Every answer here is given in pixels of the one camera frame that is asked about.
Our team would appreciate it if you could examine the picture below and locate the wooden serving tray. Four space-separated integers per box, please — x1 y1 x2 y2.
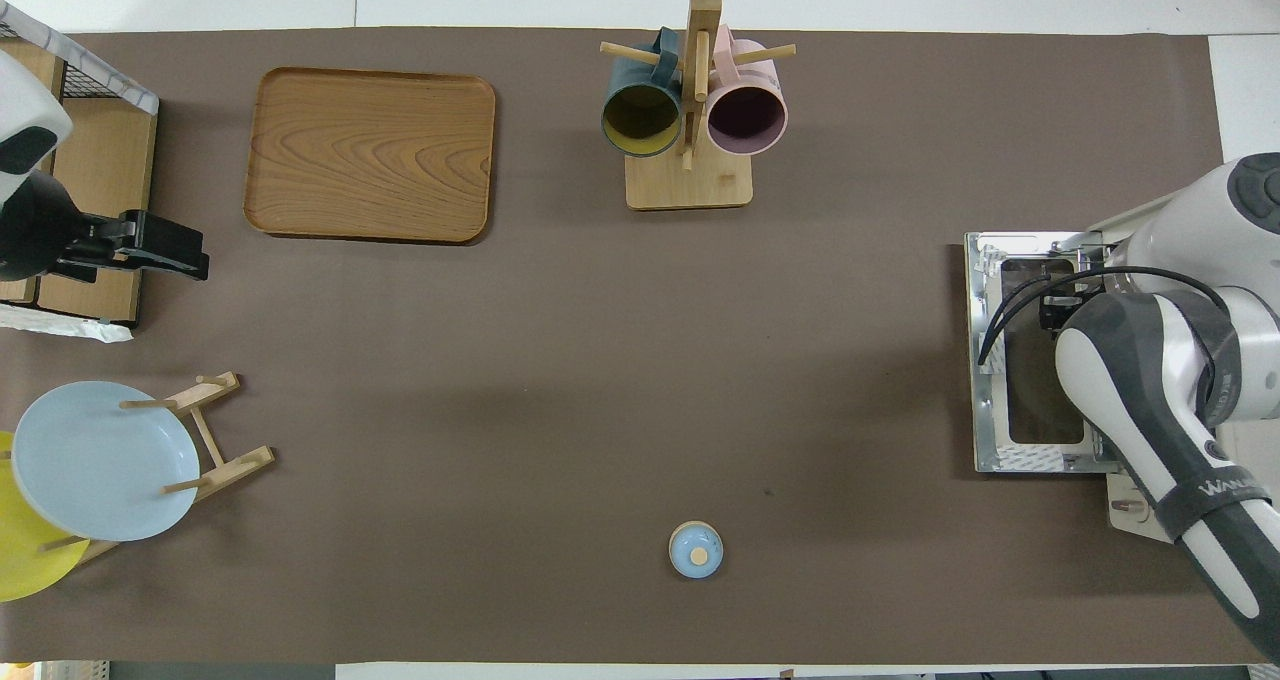
243 67 498 247

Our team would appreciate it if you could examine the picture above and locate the brown table mat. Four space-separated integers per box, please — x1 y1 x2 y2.
0 28 1269 666

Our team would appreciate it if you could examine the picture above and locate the pink mug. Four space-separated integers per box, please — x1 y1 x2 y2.
704 25 790 158

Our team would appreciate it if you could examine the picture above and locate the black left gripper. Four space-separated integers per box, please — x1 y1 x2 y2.
0 175 211 284

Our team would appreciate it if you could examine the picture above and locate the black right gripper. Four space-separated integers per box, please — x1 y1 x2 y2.
1041 284 1087 334

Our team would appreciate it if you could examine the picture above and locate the dark blue mug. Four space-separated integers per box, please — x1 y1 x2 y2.
600 28 685 160

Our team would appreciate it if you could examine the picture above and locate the white checked cloth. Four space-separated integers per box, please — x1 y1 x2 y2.
0 0 161 117

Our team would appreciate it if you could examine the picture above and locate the wooden shelf with wire basket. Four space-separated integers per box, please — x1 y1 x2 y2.
0 0 161 346

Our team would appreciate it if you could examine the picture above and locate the glass oven door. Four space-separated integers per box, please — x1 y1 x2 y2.
965 230 1111 475

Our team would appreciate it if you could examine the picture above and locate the yellow plate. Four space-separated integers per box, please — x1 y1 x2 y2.
0 430 92 603

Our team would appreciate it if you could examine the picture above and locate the wooden mug rack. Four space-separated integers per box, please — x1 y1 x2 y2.
600 0 798 211

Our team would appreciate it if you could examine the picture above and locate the light blue plate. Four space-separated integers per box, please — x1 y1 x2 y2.
10 380 202 543

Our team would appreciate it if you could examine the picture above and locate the wooden plate rack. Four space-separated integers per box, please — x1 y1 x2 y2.
40 370 277 567

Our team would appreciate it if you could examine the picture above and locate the cream toaster oven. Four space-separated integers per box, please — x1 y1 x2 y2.
1085 192 1280 547

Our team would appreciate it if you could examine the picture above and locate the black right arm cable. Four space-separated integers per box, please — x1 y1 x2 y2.
978 265 1237 421

